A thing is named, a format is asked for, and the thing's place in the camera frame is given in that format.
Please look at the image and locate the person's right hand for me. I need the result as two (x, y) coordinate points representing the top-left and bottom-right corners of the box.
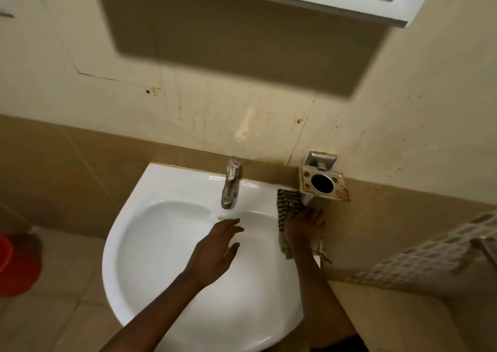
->
(283, 206), (326, 256)

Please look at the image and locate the person's left hand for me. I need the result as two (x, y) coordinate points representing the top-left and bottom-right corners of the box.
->
(185, 218), (245, 288)

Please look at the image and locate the striped cleaning cloth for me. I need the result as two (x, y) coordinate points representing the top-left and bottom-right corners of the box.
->
(276, 189), (332, 265)

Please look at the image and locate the person's right forearm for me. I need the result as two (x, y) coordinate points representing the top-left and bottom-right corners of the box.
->
(289, 249), (360, 350)

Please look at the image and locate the person's left forearm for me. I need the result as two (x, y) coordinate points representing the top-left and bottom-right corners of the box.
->
(100, 270), (203, 352)

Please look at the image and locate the metal toothbrush holder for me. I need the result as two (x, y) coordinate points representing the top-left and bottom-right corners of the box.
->
(297, 151), (351, 207)

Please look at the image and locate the white ceramic sink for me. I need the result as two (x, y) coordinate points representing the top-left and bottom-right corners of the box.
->
(102, 162), (323, 352)

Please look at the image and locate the chrome faucet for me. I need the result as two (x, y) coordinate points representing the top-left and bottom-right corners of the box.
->
(221, 158), (243, 210)

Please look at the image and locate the white lattice plastic basket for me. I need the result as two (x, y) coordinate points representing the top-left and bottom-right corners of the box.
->
(346, 211), (497, 286)

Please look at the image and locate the red plastic bucket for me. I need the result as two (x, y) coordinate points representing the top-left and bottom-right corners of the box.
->
(0, 234), (43, 298)

